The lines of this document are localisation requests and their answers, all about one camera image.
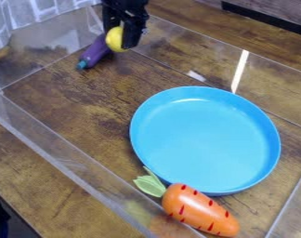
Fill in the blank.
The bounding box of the purple toy eggplant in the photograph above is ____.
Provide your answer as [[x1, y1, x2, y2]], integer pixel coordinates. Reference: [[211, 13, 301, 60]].
[[78, 34, 111, 70]]

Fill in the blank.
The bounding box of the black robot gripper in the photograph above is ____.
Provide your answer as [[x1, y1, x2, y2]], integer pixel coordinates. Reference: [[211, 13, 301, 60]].
[[100, 0, 150, 49]]

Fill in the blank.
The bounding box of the orange toy carrot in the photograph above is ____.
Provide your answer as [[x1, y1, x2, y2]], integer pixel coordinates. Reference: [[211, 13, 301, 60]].
[[132, 167, 239, 237]]

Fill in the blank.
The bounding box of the white patterned curtain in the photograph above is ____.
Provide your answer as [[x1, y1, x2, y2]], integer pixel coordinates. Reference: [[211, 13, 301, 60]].
[[0, 0, 100, 49]]

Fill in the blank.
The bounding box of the yellow toy lemon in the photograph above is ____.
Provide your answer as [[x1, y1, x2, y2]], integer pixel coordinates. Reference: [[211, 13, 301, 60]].
[[106, 26, 126, 52]]

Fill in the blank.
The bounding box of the blue round tray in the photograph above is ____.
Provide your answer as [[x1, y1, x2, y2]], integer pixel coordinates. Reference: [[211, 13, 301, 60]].
[[130, 86, 280, 196]]

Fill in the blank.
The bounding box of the clear acrylic enclosure wall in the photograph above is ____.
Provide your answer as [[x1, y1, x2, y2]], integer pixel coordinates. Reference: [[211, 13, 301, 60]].
[[0, 0, 301, 238]]

